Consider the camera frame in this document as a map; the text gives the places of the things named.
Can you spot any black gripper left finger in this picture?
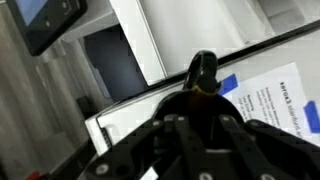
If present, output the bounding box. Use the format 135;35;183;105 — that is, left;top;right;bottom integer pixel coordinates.
85;114;206;180

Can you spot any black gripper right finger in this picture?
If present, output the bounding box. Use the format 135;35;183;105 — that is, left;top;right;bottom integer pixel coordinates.
219;114;320;180

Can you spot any yellow pen with black cap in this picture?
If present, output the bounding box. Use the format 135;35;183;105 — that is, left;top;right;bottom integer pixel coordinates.
183;50;221;96

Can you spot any dark speckled ceramic mug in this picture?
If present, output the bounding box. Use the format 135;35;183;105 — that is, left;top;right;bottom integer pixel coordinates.
152;90;244;149

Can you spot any white paper notice sheet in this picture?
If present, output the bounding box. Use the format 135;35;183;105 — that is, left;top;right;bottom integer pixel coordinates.
223;63;320;146

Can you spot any blue tape strip side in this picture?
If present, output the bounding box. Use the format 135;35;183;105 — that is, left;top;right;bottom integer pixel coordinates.
304;101;320;134

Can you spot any blue tape strip top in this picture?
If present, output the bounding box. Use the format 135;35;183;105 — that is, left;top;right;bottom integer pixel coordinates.
219;74;238;95

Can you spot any white office printer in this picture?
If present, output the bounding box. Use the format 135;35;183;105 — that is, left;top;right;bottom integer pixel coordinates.
62;0;320;154

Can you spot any printer touchscreen control panel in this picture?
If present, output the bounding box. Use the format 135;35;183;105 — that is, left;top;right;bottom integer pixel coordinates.
6;0;88;56

